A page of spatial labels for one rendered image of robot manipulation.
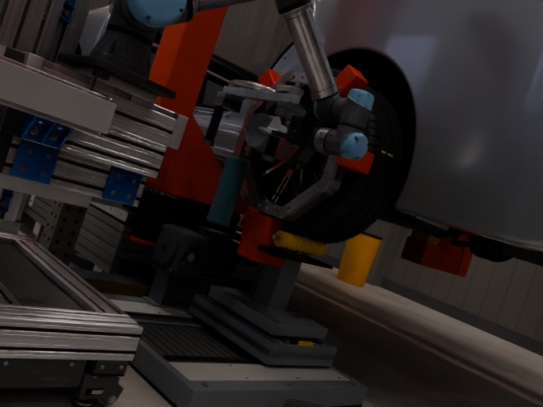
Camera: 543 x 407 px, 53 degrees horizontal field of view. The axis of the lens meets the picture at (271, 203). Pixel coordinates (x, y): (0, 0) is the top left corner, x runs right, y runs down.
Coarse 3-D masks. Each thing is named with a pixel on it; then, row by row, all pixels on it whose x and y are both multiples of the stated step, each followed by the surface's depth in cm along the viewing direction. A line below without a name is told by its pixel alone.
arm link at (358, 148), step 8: (344, 128) 152; (352, 128) 152; (328, 136) 156; (336, 136) 154; (344, 136) 152; (352, 136) 150; (360, 136) 150; (328, 144) 155; (336, 144) 153; (344, 144) 151; (352, 144) 149; (360, 144) 151; (328, 152) 157; (336, 152) 154; (344, 152) 152; (352, 152) 150; (360, 152) 152
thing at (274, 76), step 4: (268, 68) 220; (264, 72) 220; (268, 72) 219; (272, 72) 220; (260, 76) 222; (264, 76) 220; (268, 76) 218; (272, 76) 218; (276, 76) 220; (280, 76) 223; (260, 80) 221; (264, 80) 219; (268, 80) 218; (272, 80) 216; (276, 80) 218; (264, 84) 219; (268, 84) 217; (272, 84) 216
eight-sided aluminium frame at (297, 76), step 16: (288, 80) 209; (304, 80) 203; (256, 112) 221; (240, 144) 221; (336, 160) 184; (336, 176) 188; (240, 192) 215; (256, 192) 215; (304, 192) 191; (320, 192) 186; (256, 208) 206; (272, 208) 200; (288, 208) 195; (304, 208) 195
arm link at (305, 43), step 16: (288, 0) 150; (304, 0) 151; (288, 16) 153; (304, 16) 153; (304, 32) 154; (304, 48) 156; (320, 48) 157; (304, 64) 159; (320, 64) 158; (320, 80) 159; (320, 96) 162; (336, 96) 162; (320, 112) 166
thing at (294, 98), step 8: (224, 88) 205; (232, 88) 201; (240, 88) 198; (240, 96) 198; (248, 96) 194; (256, 96) 190; (264, 96) 187; (272, 96) 184; (280, 96) 182; (288, 96) 179; (296, 96) 176; (296, 104) 176; (304, 104) 176
